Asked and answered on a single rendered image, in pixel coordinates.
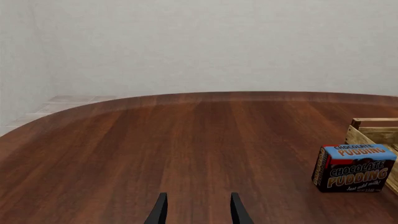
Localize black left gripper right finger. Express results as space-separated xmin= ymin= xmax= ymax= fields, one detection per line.
xmin=230 ymin=192 xmax=256 ymax=224

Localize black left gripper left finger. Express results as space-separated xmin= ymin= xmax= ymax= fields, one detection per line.
xmin=143 ymin=192 xmax=169 ymax=224

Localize wooden slat tray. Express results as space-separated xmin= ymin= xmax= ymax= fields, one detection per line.
xmin=344 ymin=118 xmax=398 ymax=196

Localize chocolate pudding box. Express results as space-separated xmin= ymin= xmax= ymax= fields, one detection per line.
xmin=311 ymin=144 xmax=398 ymax=194

